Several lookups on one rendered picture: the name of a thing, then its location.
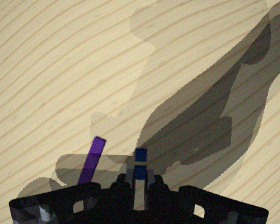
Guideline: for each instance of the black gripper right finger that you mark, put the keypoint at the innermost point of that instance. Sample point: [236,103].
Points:
[218,209]

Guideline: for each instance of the purple rod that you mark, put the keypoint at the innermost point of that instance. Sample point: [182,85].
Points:
[92,160]

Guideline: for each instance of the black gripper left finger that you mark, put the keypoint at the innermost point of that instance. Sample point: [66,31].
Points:
[56,206]

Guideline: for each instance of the small dark blue block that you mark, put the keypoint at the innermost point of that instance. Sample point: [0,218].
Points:
[140,172]
[141,154]

